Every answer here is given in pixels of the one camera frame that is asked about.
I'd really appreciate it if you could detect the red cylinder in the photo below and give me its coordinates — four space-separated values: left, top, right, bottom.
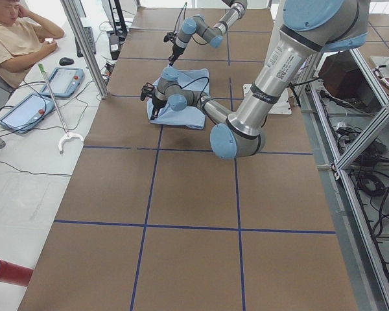
0 259 34 287

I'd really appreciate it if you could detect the blue teach pendant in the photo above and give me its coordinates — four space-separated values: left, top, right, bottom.
0 93 54 133
41 67 84 98

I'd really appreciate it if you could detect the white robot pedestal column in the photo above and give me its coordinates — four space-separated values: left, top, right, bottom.
237 1 290 117

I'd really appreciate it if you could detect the metal reacher grabber tool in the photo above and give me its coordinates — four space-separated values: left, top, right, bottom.
38 63 84 154

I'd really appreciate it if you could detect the seated person beige shirt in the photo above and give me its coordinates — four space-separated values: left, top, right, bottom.
0 1 65 88

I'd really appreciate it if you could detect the black keyboard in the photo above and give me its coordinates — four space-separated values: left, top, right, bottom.
75 25 97 58

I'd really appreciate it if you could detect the blue teach pendant near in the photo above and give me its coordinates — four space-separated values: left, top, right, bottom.
0 93 54 133

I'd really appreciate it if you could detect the blue teach pendant far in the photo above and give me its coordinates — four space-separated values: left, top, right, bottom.
41 67 84 98

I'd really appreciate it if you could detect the black computer mouse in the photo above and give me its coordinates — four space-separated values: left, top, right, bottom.
59 57 75 66

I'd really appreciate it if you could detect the black box with label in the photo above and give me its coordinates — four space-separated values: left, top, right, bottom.
109 34 121 60

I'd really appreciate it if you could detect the aluminium frame rack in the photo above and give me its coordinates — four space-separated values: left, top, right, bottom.
310 49 389 310

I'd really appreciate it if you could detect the light blue t-shirt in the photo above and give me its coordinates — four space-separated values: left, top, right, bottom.
147 66 210 130

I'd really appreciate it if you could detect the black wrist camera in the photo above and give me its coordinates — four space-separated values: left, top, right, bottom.
140 82 156 101
163 31 177 43

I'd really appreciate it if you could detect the aluminium frame post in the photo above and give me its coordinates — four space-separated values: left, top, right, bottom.
60 0 108 100

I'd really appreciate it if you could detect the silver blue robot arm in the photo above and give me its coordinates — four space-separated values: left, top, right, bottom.
140 0 370 159
163 0 248 66

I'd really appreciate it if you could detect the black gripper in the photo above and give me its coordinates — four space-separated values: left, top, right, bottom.
169 44 183 65
150 95 165 119

